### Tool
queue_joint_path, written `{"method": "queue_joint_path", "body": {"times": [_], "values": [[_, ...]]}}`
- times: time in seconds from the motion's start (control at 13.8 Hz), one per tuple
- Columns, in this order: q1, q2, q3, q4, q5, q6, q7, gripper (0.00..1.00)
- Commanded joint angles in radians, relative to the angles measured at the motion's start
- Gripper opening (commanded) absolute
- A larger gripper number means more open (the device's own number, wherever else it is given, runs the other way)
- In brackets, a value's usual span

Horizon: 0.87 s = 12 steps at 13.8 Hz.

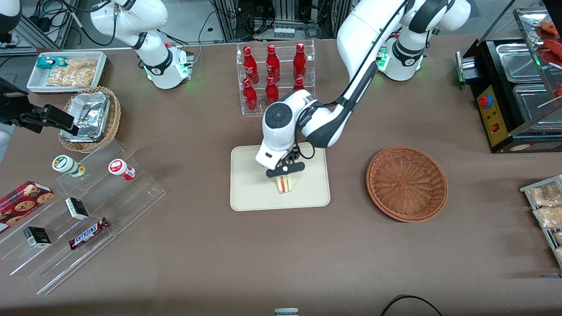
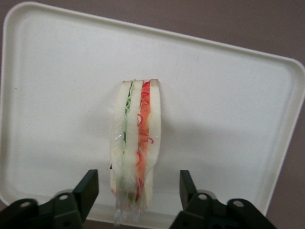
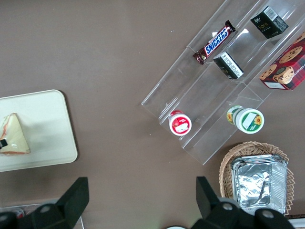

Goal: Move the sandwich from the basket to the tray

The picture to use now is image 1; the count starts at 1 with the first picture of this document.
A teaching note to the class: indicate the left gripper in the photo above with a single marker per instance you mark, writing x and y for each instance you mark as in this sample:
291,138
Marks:
296,154

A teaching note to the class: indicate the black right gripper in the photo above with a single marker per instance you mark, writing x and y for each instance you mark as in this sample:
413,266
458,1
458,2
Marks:
12,106

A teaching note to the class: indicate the triangle sandwich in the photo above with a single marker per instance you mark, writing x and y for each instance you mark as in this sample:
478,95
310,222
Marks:
285,185

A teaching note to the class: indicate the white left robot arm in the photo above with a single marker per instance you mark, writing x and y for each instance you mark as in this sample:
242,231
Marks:
364,26

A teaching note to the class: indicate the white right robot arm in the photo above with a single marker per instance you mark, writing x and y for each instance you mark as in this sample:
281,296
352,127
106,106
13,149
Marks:
151,48

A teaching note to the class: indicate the cream rectangular tray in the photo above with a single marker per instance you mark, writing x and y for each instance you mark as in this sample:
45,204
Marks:
254,188

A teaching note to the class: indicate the aluminium foil tray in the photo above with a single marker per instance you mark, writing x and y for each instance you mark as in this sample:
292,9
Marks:
88,116

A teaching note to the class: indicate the light wicker basket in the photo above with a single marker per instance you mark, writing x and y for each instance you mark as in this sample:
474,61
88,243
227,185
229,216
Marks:
114,114

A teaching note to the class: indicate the brown round wicker basket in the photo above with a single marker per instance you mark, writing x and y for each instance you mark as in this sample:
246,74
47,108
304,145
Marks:
406,184

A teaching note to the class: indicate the grey snack tray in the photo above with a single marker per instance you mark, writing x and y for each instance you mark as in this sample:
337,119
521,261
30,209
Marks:
525,189

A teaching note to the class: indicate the white plastic bin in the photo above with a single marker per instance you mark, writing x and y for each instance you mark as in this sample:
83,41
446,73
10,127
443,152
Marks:
35,85

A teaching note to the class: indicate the green sunflower snack cup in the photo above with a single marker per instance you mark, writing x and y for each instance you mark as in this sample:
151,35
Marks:
66,164

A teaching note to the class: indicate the clear bag of chips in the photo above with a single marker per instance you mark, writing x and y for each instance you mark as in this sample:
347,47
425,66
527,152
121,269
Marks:
72,74

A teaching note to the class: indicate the teal snack packet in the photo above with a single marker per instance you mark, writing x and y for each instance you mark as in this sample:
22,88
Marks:
46,62

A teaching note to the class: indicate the red drink bottle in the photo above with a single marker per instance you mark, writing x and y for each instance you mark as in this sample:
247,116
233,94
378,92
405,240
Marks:
271,92
298,84
249,95
272,63
249,63
300,61

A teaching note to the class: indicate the red plaid cookie box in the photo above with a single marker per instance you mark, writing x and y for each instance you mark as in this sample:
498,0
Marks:
24,202

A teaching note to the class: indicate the red lidded snack cup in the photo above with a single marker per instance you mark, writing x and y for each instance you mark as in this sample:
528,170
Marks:
120,169

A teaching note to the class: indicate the small black carton box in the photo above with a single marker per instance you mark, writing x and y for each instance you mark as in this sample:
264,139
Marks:
37,237
77,208

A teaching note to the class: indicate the clear acrylic bottle rack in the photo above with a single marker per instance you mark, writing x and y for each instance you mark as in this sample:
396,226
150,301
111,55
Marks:
284,66

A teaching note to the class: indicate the clear acrylic stepped shelf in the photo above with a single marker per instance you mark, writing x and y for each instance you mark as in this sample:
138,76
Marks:
131,193

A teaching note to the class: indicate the Snickers chocolate bar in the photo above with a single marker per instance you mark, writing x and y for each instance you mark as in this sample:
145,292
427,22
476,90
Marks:
88,234

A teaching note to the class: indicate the white power strip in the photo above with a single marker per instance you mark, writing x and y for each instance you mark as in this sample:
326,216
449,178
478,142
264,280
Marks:
284,32

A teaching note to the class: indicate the grey device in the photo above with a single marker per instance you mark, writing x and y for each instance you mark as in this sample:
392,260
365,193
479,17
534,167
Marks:
286,312

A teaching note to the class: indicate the black food warmer appliance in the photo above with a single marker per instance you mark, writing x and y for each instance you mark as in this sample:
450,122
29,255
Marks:
491,118

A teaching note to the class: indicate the stainless steel pan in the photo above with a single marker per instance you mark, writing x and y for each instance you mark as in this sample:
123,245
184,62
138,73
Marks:
520,61
535,103

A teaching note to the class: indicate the clear bag of snacks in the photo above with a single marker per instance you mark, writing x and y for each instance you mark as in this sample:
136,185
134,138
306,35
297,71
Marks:
549,217
544,195
558,238

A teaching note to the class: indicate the red sausage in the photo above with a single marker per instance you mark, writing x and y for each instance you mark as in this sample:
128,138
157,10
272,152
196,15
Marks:
554,46
549,27

